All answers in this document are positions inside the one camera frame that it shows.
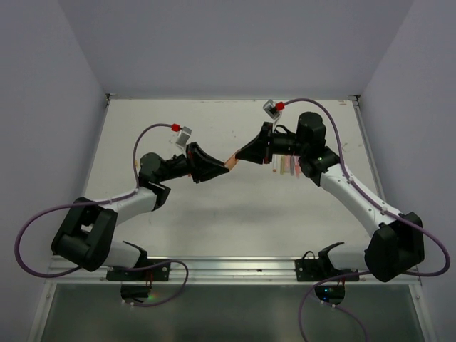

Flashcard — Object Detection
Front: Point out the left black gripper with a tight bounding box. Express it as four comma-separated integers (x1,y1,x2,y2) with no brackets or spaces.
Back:
158,142,228,183

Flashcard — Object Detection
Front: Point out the base bracket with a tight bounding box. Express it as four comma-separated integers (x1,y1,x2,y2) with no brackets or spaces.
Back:
294,251,360,282
106,257,170,282

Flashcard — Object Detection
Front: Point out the right base bracket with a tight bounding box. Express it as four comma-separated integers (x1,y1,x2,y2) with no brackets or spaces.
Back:
294,251,360,282

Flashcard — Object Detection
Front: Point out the left base bracket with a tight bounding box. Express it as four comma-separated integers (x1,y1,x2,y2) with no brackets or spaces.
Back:
106,257,170,282

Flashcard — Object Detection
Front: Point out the orange highlighter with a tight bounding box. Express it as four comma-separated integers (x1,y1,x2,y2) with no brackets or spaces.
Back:
224,150,239,171

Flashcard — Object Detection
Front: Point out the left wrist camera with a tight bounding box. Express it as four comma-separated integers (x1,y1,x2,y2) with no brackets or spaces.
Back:
175,126,192,150

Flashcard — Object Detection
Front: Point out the yellow capped pink highlighter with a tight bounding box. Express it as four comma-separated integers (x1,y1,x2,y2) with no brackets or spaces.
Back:
283,155,292,174

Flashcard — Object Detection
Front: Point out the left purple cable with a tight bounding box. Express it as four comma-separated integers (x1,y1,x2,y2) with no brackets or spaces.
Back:
14,123,189,308

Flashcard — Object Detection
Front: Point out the red slim pen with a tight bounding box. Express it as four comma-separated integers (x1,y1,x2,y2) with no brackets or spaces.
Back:
290,156,300,179

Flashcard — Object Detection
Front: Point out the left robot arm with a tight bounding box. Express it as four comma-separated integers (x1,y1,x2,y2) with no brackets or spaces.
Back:
51,142,229,280

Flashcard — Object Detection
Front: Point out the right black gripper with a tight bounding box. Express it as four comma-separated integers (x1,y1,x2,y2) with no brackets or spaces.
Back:
236,121,308,163

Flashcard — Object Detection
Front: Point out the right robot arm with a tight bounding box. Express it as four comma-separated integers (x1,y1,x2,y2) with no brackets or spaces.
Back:
236,112,425,282

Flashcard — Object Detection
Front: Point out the aluminium rail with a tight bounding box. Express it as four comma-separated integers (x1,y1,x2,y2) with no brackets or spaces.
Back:
48,256,421,286

